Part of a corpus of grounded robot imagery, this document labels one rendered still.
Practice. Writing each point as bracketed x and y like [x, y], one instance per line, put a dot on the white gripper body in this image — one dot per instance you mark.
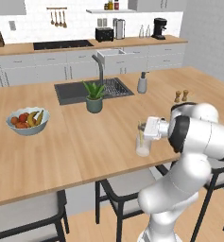
[152, 128]

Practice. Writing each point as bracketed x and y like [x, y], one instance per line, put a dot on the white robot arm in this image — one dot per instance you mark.
[192, 138]

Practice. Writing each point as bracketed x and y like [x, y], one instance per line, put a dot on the yellow straw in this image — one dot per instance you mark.
[141, 138]

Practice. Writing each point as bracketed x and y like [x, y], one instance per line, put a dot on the clear glass cup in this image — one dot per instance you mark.
[143, 150]

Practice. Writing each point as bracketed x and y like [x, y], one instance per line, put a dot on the wooden shaker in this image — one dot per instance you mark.
[177, 97]
[185, 95]

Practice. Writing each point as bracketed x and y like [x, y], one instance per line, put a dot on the grey soap dispenser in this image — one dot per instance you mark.
[142, 84]

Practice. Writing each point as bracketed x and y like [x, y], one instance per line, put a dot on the green plant in grey pot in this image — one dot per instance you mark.
[94, 97]

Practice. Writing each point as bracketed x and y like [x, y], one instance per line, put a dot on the black chair with grey seat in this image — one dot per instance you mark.
[219, 176]
[25, 214]
[129, 186]

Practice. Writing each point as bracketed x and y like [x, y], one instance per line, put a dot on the grey tap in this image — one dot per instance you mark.
[100, 67]

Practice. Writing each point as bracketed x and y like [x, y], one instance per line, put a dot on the dark grey sink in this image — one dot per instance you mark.
[72, 91]

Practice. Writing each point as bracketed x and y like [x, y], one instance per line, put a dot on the clear glass bottle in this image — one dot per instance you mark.
[148, 31]
[141, 32]

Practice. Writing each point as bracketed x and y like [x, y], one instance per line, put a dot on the black toaster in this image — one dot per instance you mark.
[104, 34]

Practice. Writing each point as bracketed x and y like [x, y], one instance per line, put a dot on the black coffee machine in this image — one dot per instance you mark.
[159, 28]

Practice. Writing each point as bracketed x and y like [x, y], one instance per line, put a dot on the silver canister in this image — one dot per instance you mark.
[119, 29]

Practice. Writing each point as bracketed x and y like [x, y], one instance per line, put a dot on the yellow banana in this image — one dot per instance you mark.
[40, 117]
[31, 119]

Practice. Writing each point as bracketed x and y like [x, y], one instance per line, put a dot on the grey run of cupboards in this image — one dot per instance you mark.
[47, 67]

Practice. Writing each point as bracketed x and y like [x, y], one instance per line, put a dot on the pale blue fruit bowl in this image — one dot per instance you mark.
[28, 129]

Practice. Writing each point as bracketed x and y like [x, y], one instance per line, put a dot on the black hob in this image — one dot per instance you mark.
[63, 44]

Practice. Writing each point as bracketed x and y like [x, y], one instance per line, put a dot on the red apple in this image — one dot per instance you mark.
[23, 117]

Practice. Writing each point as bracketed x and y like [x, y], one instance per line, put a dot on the orange fruit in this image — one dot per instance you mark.
[21, 125]
[14, 120]

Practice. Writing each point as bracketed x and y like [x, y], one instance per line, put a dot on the jars on shelf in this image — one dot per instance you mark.
[112, 5]

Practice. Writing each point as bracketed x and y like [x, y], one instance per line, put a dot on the grey double wall socket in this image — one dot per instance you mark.
[102, 22]

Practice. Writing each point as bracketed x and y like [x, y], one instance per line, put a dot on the white wall shelf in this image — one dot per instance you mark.
[110, 11]

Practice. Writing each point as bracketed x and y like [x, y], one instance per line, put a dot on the grey wall cupboard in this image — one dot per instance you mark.
[154, 4]
[8, 6]

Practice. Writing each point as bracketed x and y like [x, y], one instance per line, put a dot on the wooden rail with hanging tools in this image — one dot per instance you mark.
[57, 17]

